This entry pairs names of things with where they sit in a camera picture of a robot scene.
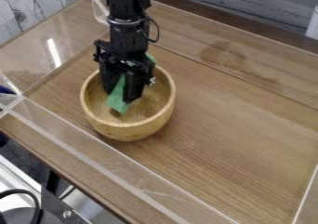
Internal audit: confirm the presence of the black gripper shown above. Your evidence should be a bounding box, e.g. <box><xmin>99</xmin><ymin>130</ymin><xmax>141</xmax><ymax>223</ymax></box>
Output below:
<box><xmin>95</xmin><ymin>20</ymin><xmax>155</xmax><ymax>103</ymax></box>

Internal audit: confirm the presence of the green rectangular block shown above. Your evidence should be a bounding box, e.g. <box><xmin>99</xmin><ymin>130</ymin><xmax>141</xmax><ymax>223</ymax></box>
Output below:
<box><xmin>105</xmin><ymin>53</ymin><xmax>156</xmax><ymax>114</ymax></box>

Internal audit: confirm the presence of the brown wooden bowl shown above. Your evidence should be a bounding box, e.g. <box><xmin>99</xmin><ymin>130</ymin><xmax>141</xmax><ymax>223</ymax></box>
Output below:
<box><xmin>79</xmin><ymin>66</ymin><xmax>176</xmax><ymax>141</ymax></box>

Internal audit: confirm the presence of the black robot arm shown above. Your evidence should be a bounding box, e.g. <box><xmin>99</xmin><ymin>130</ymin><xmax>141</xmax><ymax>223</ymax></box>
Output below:
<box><xmin>93</xmin><ymin>0</ymin><xmax>160</xmax><ymax>103</ymax></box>

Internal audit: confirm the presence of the blue object at left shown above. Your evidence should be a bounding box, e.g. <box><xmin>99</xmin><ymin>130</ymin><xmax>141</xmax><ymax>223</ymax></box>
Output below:
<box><xmin>0</xmin><ymin>85</ymin><xmax>16</xmax><ymax>95</ymax></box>

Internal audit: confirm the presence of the clear acrylic corner bracket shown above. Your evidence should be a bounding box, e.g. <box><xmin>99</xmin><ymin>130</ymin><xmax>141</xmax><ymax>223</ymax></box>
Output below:
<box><xmin>91</xmin><ymin>0</ymin><xmax>109</xmax><ymax>25</ymax></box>

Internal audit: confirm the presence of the clear acrylic tray wall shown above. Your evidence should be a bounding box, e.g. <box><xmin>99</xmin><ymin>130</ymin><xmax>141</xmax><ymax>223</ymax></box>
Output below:
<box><xmin>0</xmin><ymin>0</ymin><xmax>318</xmax><ymax>224</ymax></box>

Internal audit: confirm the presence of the black metal bracket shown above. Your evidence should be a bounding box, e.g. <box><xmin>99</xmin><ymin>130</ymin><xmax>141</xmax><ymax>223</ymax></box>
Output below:
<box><xmin>40</xmin><ymin>171</ymin><xmax>91</xmax><ymax>224</ymax></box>

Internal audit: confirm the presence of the black cable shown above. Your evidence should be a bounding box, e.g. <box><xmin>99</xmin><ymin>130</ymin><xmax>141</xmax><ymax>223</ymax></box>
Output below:
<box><xmin>0</xmin><ymin>188</ymin><xmax>44</xmax><ymax>224</ymax></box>

